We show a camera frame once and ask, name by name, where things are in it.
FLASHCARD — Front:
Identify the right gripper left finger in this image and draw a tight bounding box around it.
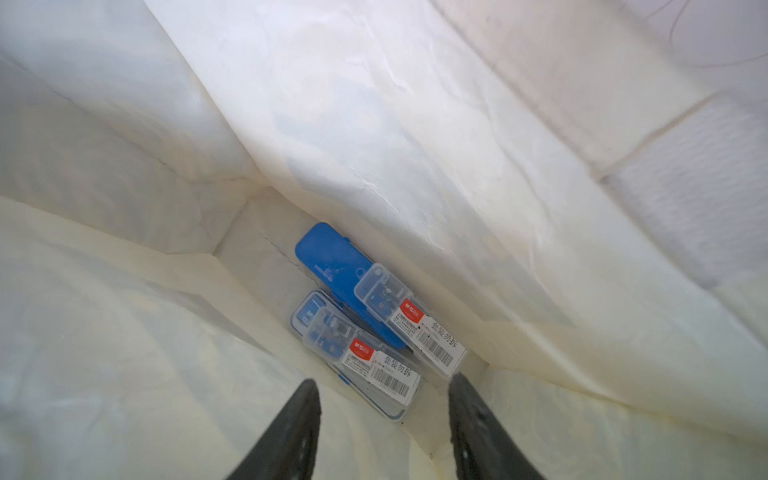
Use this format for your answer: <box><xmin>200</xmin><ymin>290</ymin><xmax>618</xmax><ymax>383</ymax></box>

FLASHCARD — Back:
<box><xmin>227</xmin><ymin>379</ymin><xmax>322</xmax><ymax>480</ymax></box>

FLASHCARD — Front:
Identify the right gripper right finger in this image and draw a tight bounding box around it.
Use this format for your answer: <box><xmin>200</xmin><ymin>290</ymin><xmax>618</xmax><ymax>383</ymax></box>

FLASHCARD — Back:
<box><xmin>448</xmin><ymin>373</ymin><xmax>544</xmax><ymax>480</ymax></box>

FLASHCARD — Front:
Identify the clear case blue compass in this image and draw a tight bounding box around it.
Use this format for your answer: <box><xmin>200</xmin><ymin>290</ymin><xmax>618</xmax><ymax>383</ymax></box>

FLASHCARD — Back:
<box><xmin>290</xmin><ymin>290</ymin><xmax>411</xmax><ymax>422</ymax></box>

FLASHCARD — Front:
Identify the small clear case red label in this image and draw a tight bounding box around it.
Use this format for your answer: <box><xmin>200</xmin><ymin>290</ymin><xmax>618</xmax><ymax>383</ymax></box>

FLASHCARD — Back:
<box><xmin>354</xmin><ymin>263</ymin><xmax>467</xmax><ymax>379</ymax></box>

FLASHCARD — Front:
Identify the blue opaque case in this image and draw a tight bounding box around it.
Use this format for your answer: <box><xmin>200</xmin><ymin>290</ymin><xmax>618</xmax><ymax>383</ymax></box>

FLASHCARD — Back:
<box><xmin>295</xmin><ymin>223</ymin><xmax>409</xmax><ymax>352</ymax></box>

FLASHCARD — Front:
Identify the clear case barcode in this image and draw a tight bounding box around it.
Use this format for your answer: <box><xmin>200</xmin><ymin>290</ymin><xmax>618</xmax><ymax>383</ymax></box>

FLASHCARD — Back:
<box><xmin>303</xmin><ymin>307</ymin><xmax>421</xmax><ymax>410</ymax></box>

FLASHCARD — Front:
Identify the cream canvas starry-night tote bag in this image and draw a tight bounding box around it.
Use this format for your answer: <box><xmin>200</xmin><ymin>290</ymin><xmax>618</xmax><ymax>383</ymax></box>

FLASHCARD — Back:
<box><xmin>1</xmin><ymin>1</ymin><xmax>767</xmax><ymax>479</ymax></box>

